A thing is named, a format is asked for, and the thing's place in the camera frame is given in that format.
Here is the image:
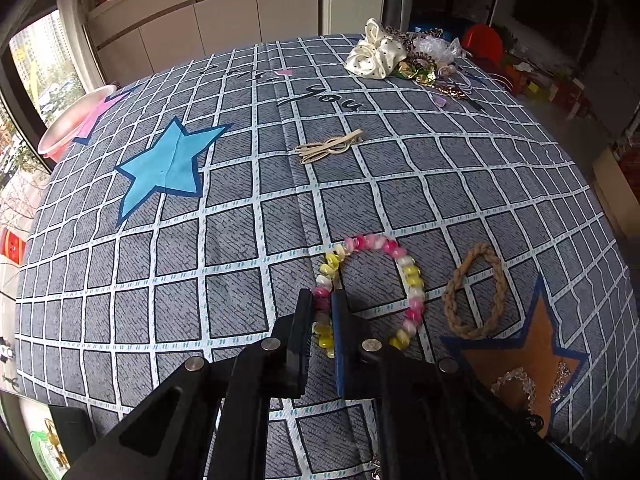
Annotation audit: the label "pink yellow beaded bracelet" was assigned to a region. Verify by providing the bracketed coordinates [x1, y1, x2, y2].
[311, 233, 428, 359]

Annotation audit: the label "beige cabinet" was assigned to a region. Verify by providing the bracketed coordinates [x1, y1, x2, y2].
[55, 0, 333, 91]

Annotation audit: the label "red cartoon window decal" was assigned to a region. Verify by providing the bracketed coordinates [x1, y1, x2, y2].
[0, 227, 26, 266]

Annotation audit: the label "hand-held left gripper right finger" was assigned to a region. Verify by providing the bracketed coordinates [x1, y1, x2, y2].
[330, 290, 588, 480]

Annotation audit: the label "beige elastic hair ties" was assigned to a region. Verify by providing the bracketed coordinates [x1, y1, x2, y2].
[294, 128, 366, 166]

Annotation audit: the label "cardboard box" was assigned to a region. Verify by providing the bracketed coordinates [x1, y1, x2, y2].
[590, 147, 640, 231]

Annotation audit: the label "pink plastic bowl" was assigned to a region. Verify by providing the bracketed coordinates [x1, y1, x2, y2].
[37, 85, 118, 161]

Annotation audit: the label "dark green jewelry box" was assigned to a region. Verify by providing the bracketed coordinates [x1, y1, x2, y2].
[47, 405, 101, 466]

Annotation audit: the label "grey checked star bedsheet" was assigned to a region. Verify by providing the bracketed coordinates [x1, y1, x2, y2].
[14, 34, 627, 480]

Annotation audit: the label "pile of colourful boxes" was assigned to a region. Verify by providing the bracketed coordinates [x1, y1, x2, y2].
[500, 50, 601, 121]

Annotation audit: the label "cream polka-dot scrunchie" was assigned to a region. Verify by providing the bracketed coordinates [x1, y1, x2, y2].
[345, 18, 408, 81]

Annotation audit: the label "red plastic stool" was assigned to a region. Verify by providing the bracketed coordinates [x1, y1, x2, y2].
[462, 24, 505, 61]

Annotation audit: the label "tan braided rope bracelet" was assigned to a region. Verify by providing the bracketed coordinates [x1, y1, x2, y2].
[442, 242, 508, 339]

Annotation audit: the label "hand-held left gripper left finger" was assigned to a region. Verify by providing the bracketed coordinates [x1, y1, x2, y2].
[65, 288, 316, 480]

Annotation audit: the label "clear crystal bracelet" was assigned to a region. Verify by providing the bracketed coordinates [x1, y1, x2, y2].
[491, 367, 537, 413]

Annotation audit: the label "silver chain charm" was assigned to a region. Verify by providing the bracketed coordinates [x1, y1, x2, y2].
[550, 360, 573, 403]

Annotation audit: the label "pile of hair accessories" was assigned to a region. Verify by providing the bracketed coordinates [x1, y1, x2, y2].
[392, 27, 488, 111]

